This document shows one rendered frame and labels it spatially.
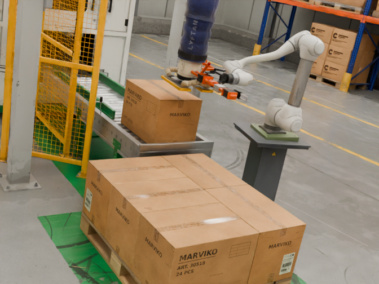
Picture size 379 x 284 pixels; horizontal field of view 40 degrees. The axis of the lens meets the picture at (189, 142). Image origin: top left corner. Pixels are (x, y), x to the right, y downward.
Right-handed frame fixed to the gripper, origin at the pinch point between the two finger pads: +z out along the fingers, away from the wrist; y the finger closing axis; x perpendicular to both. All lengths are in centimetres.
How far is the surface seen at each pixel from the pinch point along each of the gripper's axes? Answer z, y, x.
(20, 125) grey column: 107, 68, 90
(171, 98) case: 8.7, 25.4, 30.9
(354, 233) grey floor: -147, 120, -59
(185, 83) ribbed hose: 14.8, 6.1, 5.9
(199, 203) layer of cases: 37, 66, -65
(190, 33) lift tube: 11.4, -28.5, 16.2
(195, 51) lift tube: 7.1, -16.4, 11.9
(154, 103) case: 21, 31, 35
